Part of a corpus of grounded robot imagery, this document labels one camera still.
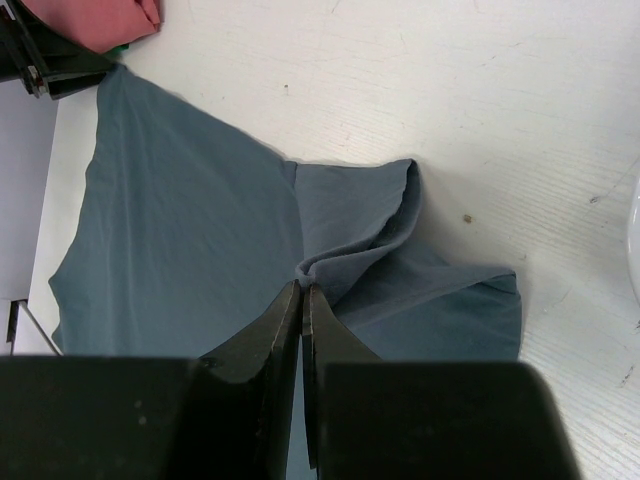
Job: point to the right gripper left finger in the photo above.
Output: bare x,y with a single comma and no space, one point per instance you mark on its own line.
225,415

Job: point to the white plastic laundry basket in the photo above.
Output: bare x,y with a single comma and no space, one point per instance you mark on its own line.
633,241

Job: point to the folded green t shirt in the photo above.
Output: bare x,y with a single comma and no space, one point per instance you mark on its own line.
120,48

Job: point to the folded red t shirt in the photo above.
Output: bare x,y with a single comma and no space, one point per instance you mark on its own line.
99,25

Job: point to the blue t shirt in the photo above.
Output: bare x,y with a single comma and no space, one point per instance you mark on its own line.
189,229

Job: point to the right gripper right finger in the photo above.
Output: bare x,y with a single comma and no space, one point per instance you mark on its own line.
367,418

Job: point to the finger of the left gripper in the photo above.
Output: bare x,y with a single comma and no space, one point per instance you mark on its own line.
44,61

